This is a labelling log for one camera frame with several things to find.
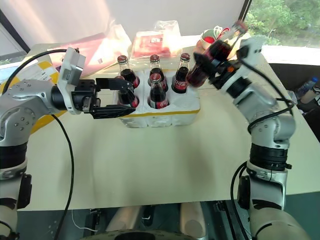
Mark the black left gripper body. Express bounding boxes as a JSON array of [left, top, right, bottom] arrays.
[[71, 79, 102, 115]]

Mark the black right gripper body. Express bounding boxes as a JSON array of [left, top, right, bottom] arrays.
[[209, 58, 241, 84]]

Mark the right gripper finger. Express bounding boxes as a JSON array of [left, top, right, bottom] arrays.
[[206, 71, 223, 90], [193, 51, 216, 70]]

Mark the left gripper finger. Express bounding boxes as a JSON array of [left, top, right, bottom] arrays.
[[95, 77, 135, 92], [90, 104, 137, 120]]

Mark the glass cola bottle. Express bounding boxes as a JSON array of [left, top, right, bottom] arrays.
[[148, 54, 169, 92], [170, 52, 192, 95], [116, 55, 141, 89], [114, 75, 140, 109], [147, 73, 171, 110], [186, 20, 250, 89]]

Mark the white foam crate yellow tape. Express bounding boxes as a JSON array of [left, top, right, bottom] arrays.
[[113, 68, 202, 129]]

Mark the bowl with red items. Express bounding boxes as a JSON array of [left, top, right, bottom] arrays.
[[195, 24, 235, 54]]

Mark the pink plastic bag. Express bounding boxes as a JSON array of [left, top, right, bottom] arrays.
[[48, 31, 135, 77]]

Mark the white plastic bag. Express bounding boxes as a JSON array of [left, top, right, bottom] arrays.
[[106, 17, 133, 67]]

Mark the clear plastic bag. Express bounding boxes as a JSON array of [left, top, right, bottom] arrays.
[[152, 20, 182, 39]]

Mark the white labelled paper sheet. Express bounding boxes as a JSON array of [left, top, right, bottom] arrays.
[[21, 66, 62, 85]]

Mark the red packet in plastic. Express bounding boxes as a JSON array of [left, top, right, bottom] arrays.
[[131, 30, 174, 59]]

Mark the dark slanted pole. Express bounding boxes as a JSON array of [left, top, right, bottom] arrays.
[[238, 0, 254, 23]]

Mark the blue capped water bottle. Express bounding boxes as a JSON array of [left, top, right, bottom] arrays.
[[296, 76, 320, 97]]

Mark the beige roll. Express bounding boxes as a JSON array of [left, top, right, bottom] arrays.
[[299, 86, 320, 105]]

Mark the dark bin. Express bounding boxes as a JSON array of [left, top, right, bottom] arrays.
[[267, 62, 320, 181]]

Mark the grey rounded cylinder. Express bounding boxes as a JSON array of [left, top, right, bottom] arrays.
[[106, 204, 145, 234], [179, 201, 207, 237]]

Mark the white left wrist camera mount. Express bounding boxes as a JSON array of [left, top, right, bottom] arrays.
[[57, 46, 87, 115]]

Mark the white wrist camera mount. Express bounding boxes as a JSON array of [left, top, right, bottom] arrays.
[[221, 37, 263, 95], [57, 46, 87, 115]]

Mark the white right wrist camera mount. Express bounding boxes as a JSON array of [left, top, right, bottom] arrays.
[[221, 37, 263, 95]]

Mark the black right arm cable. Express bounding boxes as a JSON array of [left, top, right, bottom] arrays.
[[230, 47, 296, 240]]

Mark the black window frame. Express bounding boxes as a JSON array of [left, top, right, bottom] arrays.
[[0, 7, 31, 54]]

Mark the thin white cable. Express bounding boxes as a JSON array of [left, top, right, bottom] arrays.
[[71, 208, 98, 232]]

